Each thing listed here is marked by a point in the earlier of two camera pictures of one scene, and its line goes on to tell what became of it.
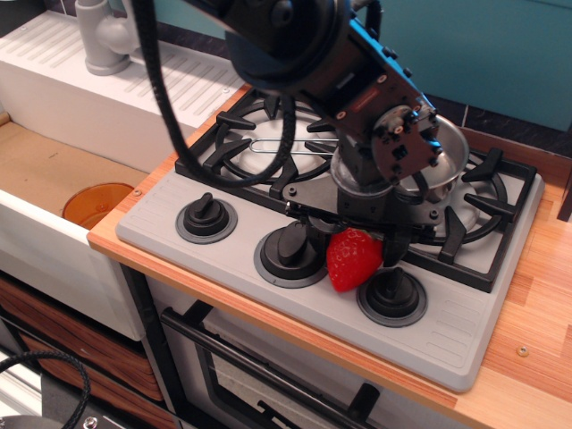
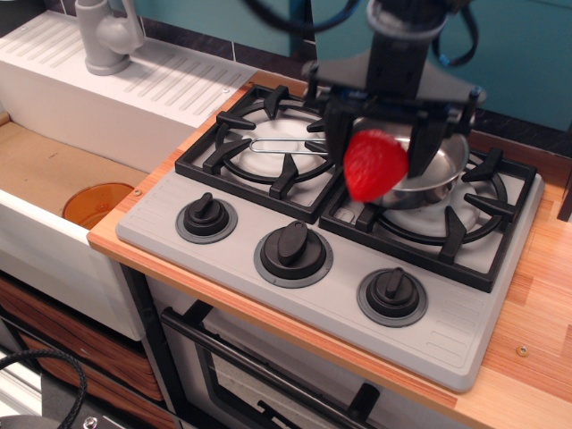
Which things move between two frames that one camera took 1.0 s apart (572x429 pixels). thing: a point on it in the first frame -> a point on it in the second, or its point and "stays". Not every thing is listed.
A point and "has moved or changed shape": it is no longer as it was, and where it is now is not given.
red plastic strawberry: x=352 y=256 has moved or changed shape
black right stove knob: x=392 y=298 stays
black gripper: x=325 y=199 -> x=399 y=83
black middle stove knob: x=291 y=256 stays
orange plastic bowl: x=89 y=204 stays
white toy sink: x=64 y=128 stays
